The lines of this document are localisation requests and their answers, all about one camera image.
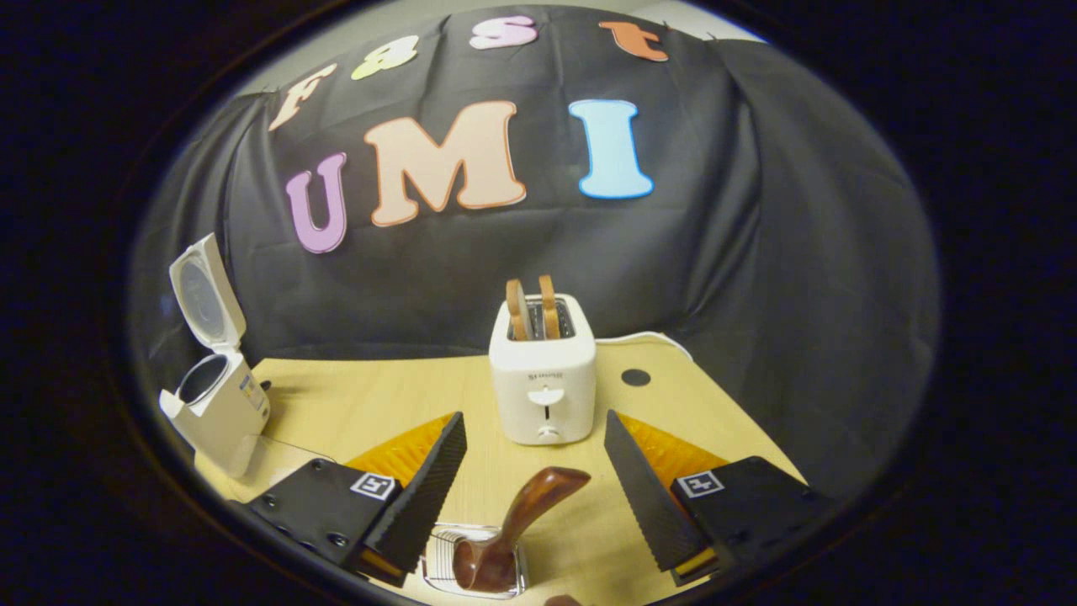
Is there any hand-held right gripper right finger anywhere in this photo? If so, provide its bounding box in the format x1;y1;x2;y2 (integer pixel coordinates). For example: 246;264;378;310
604;410;834;587

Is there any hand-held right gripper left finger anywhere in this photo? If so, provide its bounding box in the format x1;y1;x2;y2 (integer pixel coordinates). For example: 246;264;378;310
244;411;469;588

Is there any clear chopstick holder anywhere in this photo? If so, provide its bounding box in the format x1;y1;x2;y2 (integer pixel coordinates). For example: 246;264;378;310
421;524;529;600

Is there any brown wooden spoon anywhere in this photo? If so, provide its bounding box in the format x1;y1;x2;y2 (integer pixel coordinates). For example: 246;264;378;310
453;467;592;593

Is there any white rice cooker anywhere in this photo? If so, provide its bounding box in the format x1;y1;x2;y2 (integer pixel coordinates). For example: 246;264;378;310
158;233;272;479

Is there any white toaster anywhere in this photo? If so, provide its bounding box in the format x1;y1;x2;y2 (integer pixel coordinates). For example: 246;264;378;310
489;293;597;446

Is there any black backdrop cloth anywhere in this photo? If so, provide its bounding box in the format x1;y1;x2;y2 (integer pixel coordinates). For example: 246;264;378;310
126;7;939;506

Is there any white toaster cord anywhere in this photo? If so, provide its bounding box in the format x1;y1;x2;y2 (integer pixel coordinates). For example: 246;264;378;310
595;330;696;362

